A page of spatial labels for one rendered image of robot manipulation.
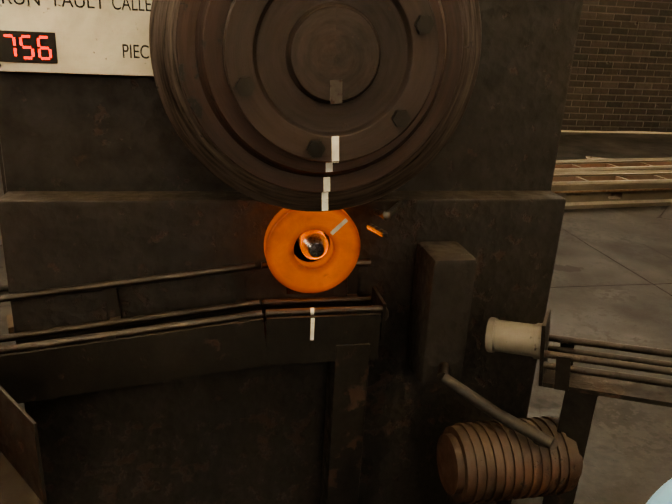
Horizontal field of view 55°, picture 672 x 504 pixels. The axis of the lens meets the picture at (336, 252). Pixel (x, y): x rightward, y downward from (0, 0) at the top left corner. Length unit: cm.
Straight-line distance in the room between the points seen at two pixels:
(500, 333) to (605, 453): 107
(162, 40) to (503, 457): 81
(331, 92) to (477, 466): 62
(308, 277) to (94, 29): 49
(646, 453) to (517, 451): 109
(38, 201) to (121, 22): 30
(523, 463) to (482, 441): 7
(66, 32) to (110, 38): 6
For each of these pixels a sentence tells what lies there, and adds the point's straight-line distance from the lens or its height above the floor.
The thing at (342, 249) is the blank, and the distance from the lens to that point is 102.
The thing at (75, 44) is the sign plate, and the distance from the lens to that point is 108.
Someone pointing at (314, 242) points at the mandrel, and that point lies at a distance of 98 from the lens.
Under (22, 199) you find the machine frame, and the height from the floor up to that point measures 87.
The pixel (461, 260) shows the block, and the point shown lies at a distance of 107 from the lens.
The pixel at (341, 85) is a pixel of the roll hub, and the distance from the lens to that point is 85.
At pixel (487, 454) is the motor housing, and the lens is 110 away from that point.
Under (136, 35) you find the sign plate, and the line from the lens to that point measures 106.
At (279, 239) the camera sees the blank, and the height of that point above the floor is 83.
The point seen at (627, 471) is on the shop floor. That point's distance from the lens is 208.
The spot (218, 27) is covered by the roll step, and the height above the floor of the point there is 114.
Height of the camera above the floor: 116
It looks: 20 degrees down
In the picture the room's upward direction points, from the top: 3 degrees clockwise
